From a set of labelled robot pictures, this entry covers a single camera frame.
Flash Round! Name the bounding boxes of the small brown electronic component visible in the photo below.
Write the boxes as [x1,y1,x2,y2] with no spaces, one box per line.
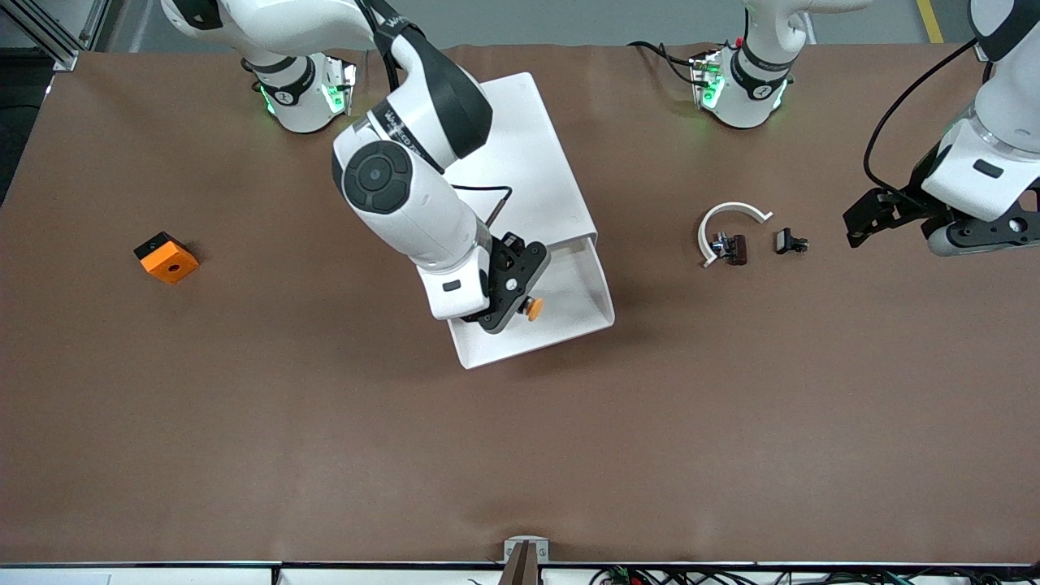
[711,233,749,267]

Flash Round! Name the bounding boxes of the brown table cover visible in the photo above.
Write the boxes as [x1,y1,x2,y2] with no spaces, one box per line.
[0,42,1040,566]

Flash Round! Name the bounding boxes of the orange and black block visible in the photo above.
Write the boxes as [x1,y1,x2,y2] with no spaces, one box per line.
[133,232,200,285]

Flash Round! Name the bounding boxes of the white curved plastic ring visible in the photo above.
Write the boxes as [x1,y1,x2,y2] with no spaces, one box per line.
[699,201,774,269]

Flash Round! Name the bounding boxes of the black arm base cable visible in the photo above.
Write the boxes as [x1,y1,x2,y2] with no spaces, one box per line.
[627,39,701,87]

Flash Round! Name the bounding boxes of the metal table edge bracket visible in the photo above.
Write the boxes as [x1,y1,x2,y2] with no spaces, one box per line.
[500,536,550,585]

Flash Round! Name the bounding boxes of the white table edge rail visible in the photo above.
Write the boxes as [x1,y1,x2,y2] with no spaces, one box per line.
[0,561,1040,585]

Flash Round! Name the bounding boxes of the aluminium frame post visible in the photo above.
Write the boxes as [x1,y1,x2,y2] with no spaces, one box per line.
[0,0,111,72]

